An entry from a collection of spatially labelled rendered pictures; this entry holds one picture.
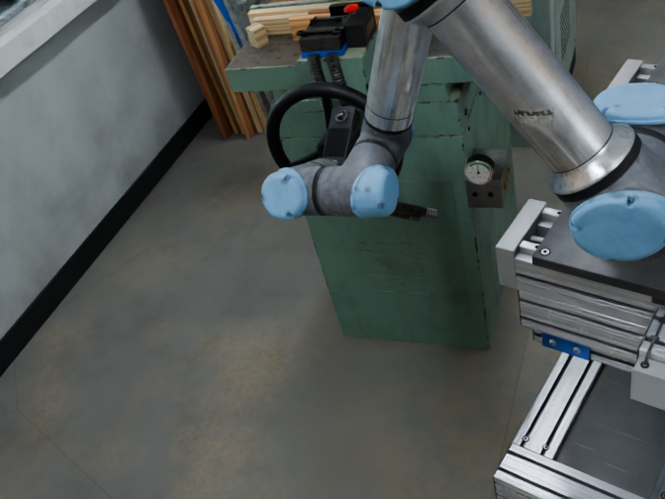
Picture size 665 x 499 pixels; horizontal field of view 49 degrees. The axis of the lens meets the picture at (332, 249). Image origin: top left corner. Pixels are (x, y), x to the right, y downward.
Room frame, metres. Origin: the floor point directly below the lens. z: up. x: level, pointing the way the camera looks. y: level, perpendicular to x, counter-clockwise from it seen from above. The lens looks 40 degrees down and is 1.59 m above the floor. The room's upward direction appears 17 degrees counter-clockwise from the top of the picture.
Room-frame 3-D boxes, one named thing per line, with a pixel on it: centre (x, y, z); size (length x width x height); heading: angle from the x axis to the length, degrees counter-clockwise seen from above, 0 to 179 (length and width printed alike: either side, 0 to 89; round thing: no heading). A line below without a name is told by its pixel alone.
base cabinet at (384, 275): (1.66, -0.28, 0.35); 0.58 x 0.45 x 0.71; 151
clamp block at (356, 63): (1.39, -0.13, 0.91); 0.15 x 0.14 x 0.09; 61
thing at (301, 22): (1.55, -0.17, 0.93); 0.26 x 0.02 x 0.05; 61
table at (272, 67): (1.46, -0.17, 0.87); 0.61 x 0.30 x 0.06; 61
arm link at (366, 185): (0.89, -0.07, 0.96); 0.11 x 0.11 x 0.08; 57
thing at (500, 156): (1.30, -0.39, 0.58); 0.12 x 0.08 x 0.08; 151
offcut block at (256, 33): (1.63, 0.02, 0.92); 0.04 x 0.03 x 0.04; 24
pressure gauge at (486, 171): (1.24, -0.35, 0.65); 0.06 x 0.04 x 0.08; 61
